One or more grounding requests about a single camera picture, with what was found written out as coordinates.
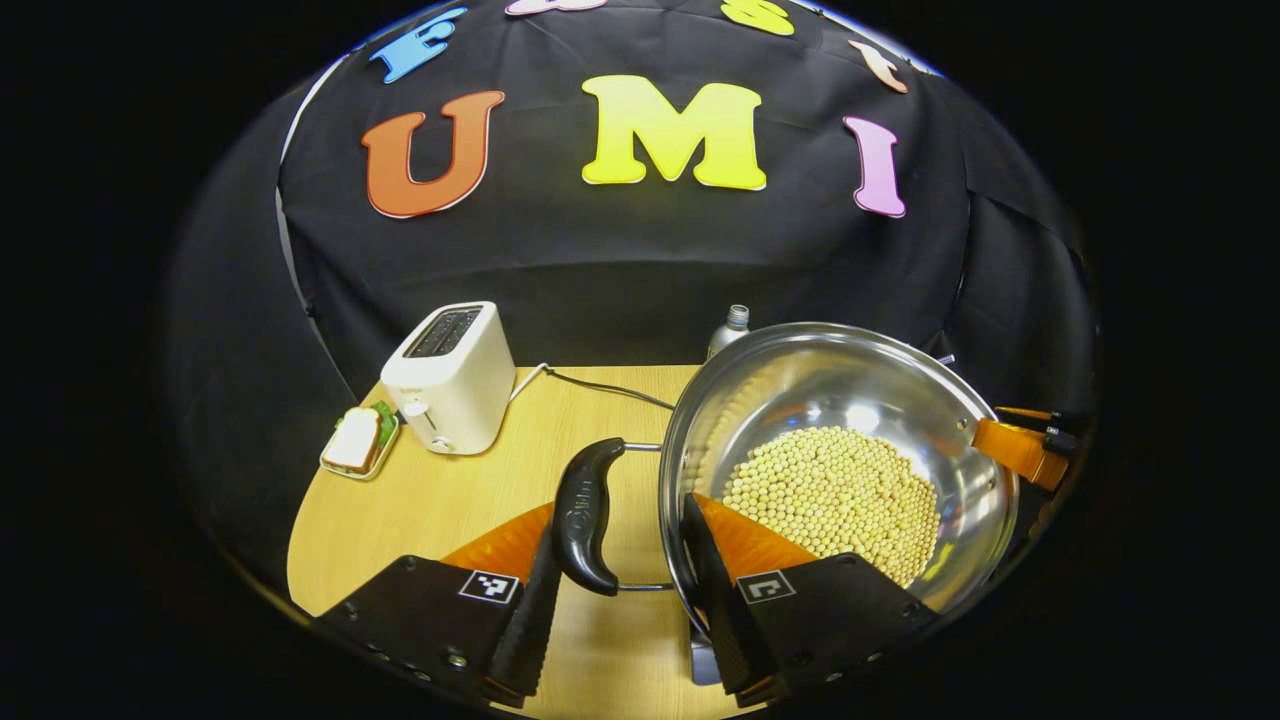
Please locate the plastic drink bottle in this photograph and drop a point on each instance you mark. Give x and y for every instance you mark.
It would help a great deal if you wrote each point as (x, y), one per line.
(730, 335)

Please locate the white toaster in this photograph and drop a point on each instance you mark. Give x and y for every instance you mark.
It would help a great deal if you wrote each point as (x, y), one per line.
(450, 385)

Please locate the toy sandwich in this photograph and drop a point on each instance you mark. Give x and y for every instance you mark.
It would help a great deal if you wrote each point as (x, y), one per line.
(355, 440)

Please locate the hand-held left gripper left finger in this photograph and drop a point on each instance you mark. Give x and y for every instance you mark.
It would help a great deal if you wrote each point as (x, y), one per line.
(530, 630)

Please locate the black backdrop cloth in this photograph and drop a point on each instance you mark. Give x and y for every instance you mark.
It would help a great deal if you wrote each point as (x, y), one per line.
(620, 260)

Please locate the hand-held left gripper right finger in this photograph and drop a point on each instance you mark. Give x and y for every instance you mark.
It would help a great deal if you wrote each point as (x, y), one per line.
(730, 630)

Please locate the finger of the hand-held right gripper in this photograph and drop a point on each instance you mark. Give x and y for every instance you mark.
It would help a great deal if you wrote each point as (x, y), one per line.
(1015, 448)

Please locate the small light green tray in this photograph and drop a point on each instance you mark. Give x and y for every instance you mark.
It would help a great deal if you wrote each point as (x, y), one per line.
(375, 468)

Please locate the pile of soybeans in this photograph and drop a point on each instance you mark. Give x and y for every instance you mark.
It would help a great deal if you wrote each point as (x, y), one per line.
(840, 500)

